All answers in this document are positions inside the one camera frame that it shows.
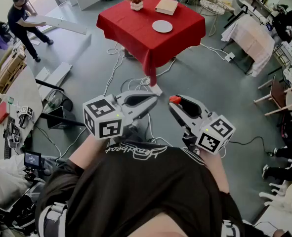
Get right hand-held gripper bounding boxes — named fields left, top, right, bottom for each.
left=168, top=95, right=236, bottom=156

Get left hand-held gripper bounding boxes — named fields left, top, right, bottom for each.
left=83, top=90, right=159, bottom=143

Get white round plate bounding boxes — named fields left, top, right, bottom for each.
left=152, top=20, right=173, bottom=34

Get person's left forearm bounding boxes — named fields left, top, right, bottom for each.
left=68, top=132, right=112, bottom=170

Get person's right forearm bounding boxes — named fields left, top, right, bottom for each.
left=199, top=149, right=230, bottom=194

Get red cloth covered table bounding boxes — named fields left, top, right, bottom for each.
left=96, top=0, right=207, bottom=87

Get black metal bar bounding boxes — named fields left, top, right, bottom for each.
left=35, top=79, right=65, bottom=92
left=39, top=112, right=86, bottom=127

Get black waste bin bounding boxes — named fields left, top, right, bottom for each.
left=61, top=97, right=74, bottom=113

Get person's black printed shirt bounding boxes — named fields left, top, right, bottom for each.
left=34, top=139, right=270, bottom=237

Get black flat box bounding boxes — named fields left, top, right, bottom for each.
left=46, top=106, right=77, bottom=130

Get white shelf board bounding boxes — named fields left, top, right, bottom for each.
left=38, top=61, right=73, bottom=101
left=34, top=67, right=51, bottom=83

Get wooden chair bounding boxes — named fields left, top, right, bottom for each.
left=253, top=75, right=292, bottom=117

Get white cloth covered table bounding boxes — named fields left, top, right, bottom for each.
left=221, top=14, right=276, bottom=78

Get beige hardcover book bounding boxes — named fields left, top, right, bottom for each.
left=154, top=0, right=179, bottom=16

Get long white board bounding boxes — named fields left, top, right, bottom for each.
left=26, top=14, right=88, bottom=36

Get idle hand-held gripper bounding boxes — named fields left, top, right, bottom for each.
left=8, top=123, right=21, bottom=148
left=17, top=105, right=35, bottom=130

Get white mannequin hands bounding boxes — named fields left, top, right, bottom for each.
left=258, top=180, right=292, bottom=214

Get white desk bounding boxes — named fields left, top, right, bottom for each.
left=0, top=65, right=43, bottom=162

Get small black monitor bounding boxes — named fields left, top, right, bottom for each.
left=23, top=150, right=42, bottom=169

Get clear plastic bottle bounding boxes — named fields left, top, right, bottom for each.
left=0, top=93, right=15, bottom=105

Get red book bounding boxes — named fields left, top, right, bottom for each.
left=0, top=101, right=8, bottom=125

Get black keyboard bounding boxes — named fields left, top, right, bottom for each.
left=3, top=117, right=16, bottom=160

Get white plastic bag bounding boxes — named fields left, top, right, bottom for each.
left=0, top=154, right=43, bottom=208

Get white cable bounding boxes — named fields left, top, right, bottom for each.
left=199, top=42, right=230, bottom=59
left=103, top=41, right=177, bottom=97

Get black cable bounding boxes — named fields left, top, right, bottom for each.
left=228, top=135, right=275, bottom=157

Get gold wire chair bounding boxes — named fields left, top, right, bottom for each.
left=197, top=0, right=228, bottom=37

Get grey harness strap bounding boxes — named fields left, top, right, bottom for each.
left=221, top=220, right=241, bottom=237
left=43, top=202, right=69, bottom=237

